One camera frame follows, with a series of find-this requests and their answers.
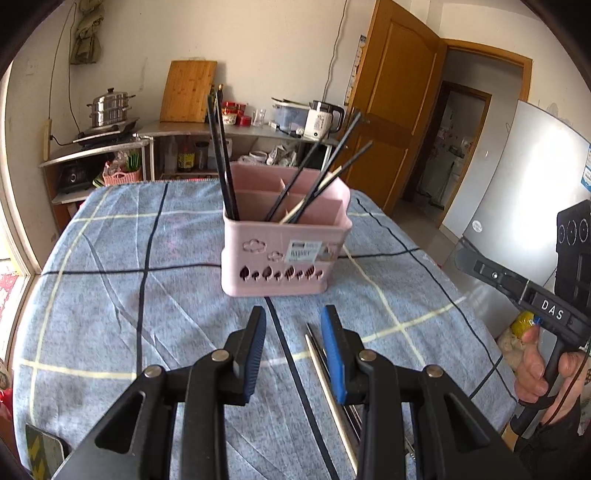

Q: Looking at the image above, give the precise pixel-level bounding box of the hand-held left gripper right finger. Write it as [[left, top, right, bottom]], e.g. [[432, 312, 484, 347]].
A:
[[320, 305, 532, 480]]

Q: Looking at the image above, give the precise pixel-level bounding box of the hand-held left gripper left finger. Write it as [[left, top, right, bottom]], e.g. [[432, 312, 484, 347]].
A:
[[55, 305, 267, 480]]

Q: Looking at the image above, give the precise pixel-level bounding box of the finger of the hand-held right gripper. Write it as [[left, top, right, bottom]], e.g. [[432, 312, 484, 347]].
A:
[[455, 246, 530, 304]]

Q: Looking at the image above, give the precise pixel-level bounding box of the pink plastic utensil basket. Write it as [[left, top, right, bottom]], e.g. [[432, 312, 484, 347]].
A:
[[221, 162, 352, 297]]

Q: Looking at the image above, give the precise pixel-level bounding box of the person's right forearm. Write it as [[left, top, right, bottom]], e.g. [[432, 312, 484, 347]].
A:
[[516, 392, 591, 480]]

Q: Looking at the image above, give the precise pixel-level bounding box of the person's right hand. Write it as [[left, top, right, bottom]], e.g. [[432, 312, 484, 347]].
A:
[[515, 323, 591, 407]]

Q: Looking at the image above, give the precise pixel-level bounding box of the yellow bag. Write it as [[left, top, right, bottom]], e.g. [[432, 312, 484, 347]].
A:
[[510, 310, 542, 343]]

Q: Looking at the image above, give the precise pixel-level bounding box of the silver refrigerator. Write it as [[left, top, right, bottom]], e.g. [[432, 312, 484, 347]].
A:
[[441, 99, 591, 342]]

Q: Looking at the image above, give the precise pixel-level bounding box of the blue plaid tablecloth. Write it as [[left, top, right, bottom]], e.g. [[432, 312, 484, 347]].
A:
[[11, 178, 520, 480]]

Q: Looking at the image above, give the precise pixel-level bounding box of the brown sauce bottle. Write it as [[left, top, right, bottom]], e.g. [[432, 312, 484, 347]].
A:
[[178, 138, 197, 173]]

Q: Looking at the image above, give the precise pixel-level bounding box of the wooden door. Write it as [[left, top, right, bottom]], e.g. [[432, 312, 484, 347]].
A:
[[339, 0, 448, 217]]

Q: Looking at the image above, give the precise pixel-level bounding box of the metal kitchen counter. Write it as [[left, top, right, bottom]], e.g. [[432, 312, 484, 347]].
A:
[[136, 121, 343, 182]]

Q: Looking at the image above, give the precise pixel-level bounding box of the small pink woven basket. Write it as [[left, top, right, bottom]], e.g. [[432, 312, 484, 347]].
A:
[[102, 165, 143, 187]]

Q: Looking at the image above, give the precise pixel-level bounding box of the white electric kettle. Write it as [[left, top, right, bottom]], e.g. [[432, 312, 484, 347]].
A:
[[304, 100, 346, 140]]

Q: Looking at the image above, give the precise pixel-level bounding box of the black smartphone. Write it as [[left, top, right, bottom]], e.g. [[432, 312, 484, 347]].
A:
[[25, 422, 65, 480]]

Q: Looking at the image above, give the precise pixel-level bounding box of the clear water pitcher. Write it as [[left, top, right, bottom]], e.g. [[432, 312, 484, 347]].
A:
[[271, 97, 311, 134]]

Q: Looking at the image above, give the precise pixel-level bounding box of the black kitchen appliance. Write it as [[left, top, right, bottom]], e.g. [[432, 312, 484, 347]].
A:
[[58, 161, 93, 193]]

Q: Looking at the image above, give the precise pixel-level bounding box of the white side shelf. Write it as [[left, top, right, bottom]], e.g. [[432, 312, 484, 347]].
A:
[[39, 136, 154, 232]]

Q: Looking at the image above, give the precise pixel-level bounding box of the red patterned rug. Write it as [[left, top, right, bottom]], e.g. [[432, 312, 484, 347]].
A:
[[0, 273, 25, 311]]

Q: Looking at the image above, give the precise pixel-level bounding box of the black induction cooker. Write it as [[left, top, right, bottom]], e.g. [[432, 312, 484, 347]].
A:
[[72, 117, 140, 148]]

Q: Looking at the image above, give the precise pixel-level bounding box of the wooden cutting board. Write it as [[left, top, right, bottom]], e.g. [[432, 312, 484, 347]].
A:
[[159, 60, 219, 124]]

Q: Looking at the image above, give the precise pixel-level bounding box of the steel steamer pot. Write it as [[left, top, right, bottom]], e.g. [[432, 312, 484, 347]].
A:
[[87, 88, 137, 129]]

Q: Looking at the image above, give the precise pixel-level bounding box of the hanging olive cloth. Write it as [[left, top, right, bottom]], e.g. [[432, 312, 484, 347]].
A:
[[69, 0, 105, 65]]

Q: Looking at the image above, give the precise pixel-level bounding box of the wooden door frame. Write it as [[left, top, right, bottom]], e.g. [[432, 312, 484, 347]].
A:
[[438, 39, 535, 222]]

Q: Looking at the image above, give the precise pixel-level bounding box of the black wall cable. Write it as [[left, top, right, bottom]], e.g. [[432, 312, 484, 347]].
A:
[[48, 0, 80, 141], [323, 0, 350, 100]]

